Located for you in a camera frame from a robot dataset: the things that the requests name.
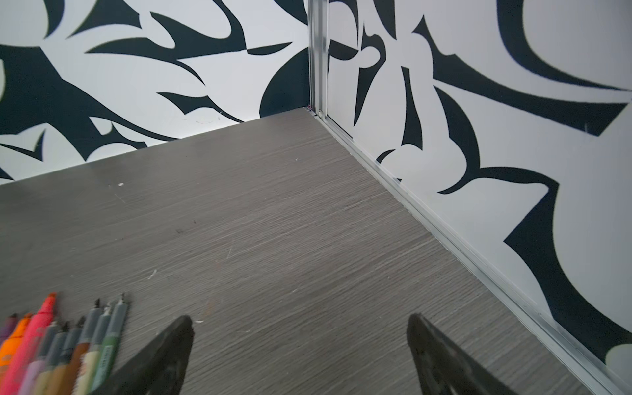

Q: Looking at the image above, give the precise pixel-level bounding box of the gold cap green pen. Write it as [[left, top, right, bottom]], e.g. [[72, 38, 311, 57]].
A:
[[91, 293, 128, 392]]

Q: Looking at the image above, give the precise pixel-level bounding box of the pink cap beige pen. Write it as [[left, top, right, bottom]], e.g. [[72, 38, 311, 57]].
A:
[[31, 321, 70, 395]]

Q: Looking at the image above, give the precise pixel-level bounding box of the tan cap beige pen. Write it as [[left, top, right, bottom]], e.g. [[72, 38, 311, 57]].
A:
[[44, 316, 86, 395]]

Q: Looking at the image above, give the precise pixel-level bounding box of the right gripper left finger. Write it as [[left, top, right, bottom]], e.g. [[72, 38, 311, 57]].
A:
[[92, 315, 194, 395]]

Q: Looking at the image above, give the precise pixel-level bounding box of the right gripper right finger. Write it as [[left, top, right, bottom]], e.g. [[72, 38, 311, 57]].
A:
[[407, 314, 514, 395]]

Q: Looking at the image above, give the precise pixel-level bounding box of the purple marker pen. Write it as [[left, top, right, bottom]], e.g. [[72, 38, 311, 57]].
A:
[[0, 314, 19, 344]]

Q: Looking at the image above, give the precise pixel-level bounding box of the orange marker pen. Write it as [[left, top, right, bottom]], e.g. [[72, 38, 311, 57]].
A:
[[1, 314, 32, 380]]

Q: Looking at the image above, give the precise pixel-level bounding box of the pink-red marker pen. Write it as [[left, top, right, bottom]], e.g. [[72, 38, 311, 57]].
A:
[[1, 292, 57, 395]]

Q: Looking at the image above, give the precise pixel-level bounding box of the green cap beige pen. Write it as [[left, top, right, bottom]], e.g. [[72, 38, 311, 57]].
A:
[[72, 302, 112, 395]]

